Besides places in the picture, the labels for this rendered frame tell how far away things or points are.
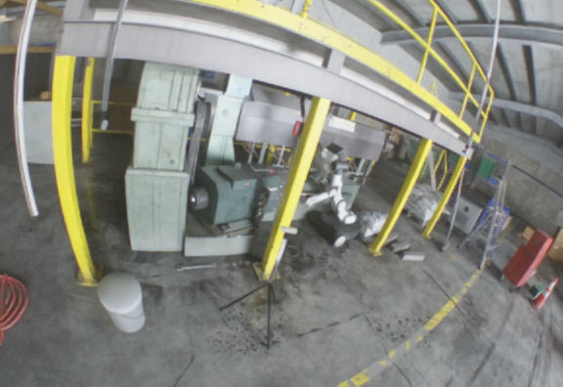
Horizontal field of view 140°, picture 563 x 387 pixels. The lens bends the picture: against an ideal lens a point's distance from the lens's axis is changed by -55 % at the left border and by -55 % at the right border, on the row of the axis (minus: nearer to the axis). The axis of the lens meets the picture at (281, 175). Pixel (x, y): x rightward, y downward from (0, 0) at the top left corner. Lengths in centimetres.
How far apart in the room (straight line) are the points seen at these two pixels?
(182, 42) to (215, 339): 195
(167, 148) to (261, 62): 99
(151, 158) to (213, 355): 155
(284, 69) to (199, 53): 54
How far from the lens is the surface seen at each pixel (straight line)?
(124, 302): 159
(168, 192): 201
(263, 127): 253
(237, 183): 191
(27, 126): 448
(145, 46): 139
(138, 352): 184
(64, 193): 172
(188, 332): 188
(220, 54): 139
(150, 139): 189
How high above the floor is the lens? 168
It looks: 21 degrees down
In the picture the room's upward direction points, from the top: 16 degrees clockwise
